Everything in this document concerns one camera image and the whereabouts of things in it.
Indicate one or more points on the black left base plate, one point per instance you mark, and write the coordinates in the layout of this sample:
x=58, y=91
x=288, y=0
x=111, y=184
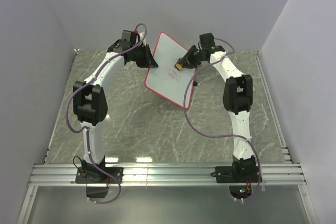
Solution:
x=97, y=177

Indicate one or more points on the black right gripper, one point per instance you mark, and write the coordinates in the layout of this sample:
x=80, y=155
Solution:
x=188, y=56

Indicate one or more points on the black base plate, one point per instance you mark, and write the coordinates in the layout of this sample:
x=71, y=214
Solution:
x=227, y=174
x=97, y=177

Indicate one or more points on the aluminium rail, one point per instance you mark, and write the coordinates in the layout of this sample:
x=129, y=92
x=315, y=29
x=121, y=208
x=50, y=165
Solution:
x=156, y=174
x=304, y=196

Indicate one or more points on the pink framed whiteboard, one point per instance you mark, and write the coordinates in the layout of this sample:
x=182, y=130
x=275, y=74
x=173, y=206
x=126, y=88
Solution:
x=166, y=80

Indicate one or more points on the aluminium right side rail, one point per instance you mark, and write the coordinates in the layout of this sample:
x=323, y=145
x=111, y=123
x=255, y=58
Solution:
x=304, y=196

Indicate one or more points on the aluminium front rail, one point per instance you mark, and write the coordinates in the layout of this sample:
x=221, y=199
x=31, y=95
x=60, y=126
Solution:
x=156, y=174

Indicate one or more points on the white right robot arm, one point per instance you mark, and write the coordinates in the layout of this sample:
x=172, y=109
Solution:
x=237, y=99

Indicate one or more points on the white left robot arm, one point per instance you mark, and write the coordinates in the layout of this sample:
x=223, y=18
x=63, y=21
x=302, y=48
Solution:
x=87, y=107

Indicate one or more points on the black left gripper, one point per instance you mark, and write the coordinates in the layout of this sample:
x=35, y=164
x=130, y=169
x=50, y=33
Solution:
x=149, y=62

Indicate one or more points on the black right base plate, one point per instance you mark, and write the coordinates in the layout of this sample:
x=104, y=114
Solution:
x=227, y=174

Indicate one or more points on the yellow bone-shaped eraser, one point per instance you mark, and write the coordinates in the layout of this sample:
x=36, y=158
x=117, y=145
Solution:
x=178, y=66

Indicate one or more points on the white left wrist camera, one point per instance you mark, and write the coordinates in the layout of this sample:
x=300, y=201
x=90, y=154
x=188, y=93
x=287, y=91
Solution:
x=140, y=36

